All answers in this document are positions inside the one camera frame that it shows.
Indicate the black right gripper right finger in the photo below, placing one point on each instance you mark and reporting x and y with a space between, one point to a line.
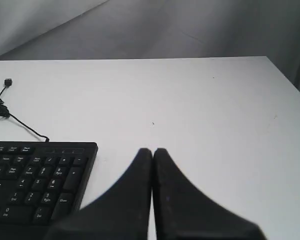
183 212

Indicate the black acer keyboard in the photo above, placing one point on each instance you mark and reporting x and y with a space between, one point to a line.
42 182

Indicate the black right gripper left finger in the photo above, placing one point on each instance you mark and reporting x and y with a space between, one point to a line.
121 213

